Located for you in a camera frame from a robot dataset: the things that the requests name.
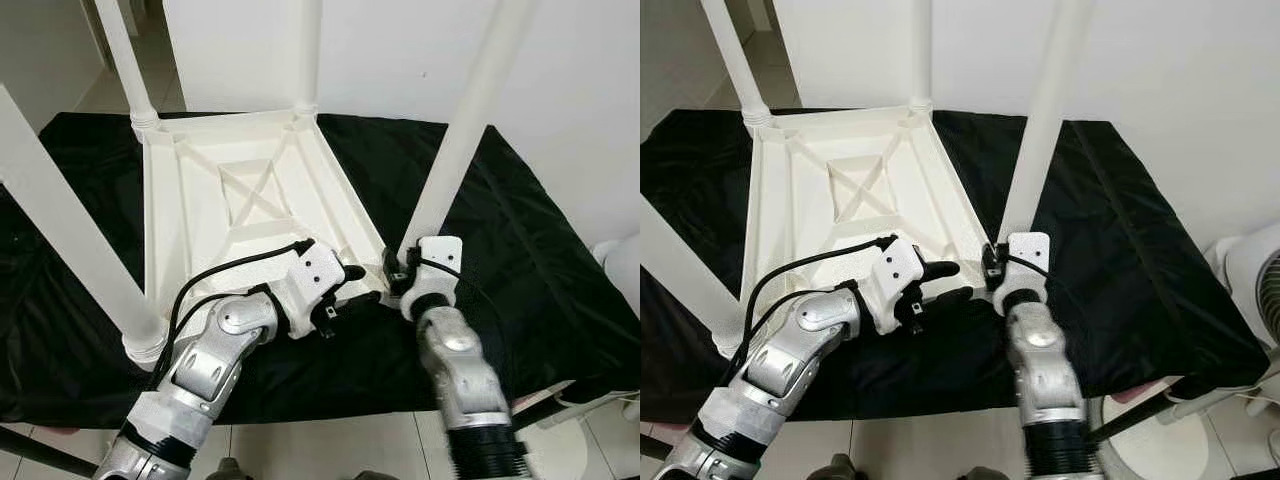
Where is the white plastic children table top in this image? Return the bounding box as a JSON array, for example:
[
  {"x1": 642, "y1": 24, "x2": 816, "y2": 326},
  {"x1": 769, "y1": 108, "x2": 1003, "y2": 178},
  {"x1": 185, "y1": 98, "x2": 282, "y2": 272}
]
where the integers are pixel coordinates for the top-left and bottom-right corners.
[
  {"x1": 715, "y1": 103, "x2": 1001, "y2": 361},
  {"x1": 125, "y1": 105, "x2": 413, "y2": 366}
]

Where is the black cloth table cover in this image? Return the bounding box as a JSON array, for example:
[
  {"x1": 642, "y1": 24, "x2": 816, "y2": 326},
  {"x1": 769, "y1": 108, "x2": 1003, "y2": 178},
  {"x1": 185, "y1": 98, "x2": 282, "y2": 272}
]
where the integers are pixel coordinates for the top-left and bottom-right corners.
[
  {"x1": 640, "y1": 105, "x2": 1271, "y2": 426},
  {"x1": 0, "y1": 110, "x2": 641, "y2": 429}
]

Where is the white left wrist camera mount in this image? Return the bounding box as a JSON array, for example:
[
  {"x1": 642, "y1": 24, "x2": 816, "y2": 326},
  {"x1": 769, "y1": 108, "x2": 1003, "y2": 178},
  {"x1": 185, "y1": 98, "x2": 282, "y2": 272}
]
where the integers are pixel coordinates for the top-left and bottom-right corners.
[
  {"x1": 860, "y1": 238, "x2": 926, "y2": 334},
  {"x1": 275, "y1": 240, "x2": 351, "y2": 341}
]

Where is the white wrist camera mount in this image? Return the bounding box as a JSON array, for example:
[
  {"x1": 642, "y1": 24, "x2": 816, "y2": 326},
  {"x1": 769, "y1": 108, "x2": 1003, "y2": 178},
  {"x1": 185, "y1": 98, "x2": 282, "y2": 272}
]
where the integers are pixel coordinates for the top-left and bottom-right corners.
[
  {"x1": 275, "y1": 240, "x2": 351, "y2": 341},
  {"x1": 860, "y1": 238, "x2": 926, "y2": 334},
  {"x1": 405, "y1": 235, "x2": 464, "y2": 321},
  {"x1": 1003, "y1": 232, "x2": 1051, "y2": 306}
]

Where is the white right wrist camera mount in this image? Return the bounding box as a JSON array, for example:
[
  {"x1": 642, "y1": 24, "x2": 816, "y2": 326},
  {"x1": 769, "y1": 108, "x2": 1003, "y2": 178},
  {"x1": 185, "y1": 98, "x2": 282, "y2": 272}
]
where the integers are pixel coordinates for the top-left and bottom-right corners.
[
  {"x1": 405, "y1": 235, "x2": 464, "y2": 321},
  {"x1": 1003, "y1": 232, "x2": 1051, "y2": 306}
]

